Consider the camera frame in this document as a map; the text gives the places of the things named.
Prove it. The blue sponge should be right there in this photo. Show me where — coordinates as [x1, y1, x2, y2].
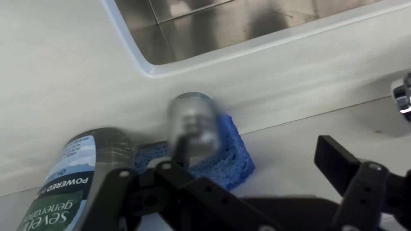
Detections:
[133, 114, 255, 190]

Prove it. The stainless steel sink basin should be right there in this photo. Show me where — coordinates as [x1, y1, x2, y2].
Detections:
[100, 0, 411, 78]

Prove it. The green cap dish soap bottle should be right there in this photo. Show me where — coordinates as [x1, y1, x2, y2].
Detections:
[16, 127, 132, 231]

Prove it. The chrome sink stopper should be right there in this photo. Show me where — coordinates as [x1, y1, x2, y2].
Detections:
[168, 92, 219, 157]

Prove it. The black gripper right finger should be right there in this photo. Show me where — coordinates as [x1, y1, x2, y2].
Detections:
[313, 134, 411, 231]

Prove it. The chrome kitchen faucet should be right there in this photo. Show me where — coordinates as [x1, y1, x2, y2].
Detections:
[390, 71, 411, 118]

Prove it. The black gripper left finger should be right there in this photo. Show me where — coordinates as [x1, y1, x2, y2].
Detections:
[82, 134, 282, 231]

